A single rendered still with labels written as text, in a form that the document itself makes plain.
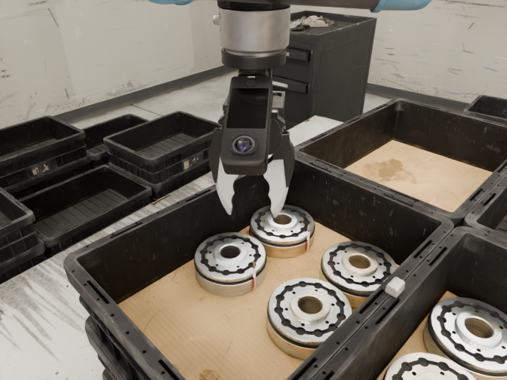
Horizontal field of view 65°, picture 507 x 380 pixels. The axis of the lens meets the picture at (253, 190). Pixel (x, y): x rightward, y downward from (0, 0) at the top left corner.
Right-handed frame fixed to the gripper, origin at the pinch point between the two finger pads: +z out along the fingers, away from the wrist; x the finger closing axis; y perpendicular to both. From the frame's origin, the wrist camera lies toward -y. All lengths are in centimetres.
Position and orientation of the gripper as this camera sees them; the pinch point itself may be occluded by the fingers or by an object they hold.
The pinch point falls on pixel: (251, 210)
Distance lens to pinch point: 52.5
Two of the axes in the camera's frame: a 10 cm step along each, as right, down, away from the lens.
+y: 1.1, -5.3, 8.4
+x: -9.9, -0.6, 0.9
